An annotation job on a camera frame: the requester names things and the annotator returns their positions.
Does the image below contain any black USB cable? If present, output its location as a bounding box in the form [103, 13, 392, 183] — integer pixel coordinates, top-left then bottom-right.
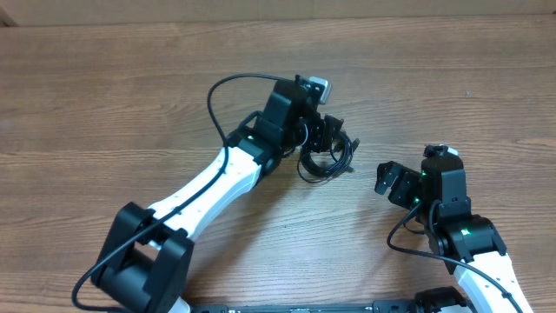
[296, 130, 361, 184]

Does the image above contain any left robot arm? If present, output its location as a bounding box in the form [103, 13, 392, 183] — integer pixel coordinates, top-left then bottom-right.
[85, 76, 353, 313]

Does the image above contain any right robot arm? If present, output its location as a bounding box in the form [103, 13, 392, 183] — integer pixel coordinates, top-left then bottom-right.
[374, 145, 532, 312]

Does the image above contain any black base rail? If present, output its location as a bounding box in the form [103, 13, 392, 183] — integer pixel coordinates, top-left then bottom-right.
[182, 286, 479, 313]

